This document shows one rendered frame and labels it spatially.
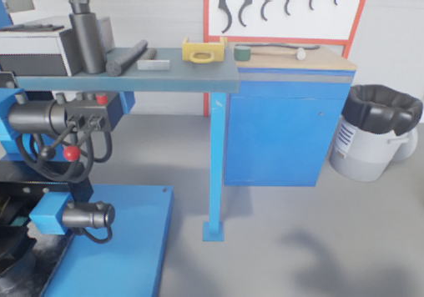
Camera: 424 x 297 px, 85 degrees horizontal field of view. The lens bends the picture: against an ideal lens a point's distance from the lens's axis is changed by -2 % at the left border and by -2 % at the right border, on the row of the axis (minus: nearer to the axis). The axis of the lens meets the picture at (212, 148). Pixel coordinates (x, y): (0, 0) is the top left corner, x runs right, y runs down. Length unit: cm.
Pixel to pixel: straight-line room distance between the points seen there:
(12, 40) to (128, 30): 185
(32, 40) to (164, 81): 39
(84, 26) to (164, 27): 181
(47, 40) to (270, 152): 138
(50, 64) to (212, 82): 50
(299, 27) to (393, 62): 114
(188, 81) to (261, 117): 87
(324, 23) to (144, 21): 171
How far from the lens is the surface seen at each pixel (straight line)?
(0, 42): 96
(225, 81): 76
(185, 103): 280
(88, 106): 76
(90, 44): 85
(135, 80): 80
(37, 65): 93
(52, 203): 119
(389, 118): 193
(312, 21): 269
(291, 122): 162
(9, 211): 130
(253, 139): 163
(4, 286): 149
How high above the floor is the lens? 131
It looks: 35 degrees down
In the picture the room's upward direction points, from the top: 1 degrees clockwise
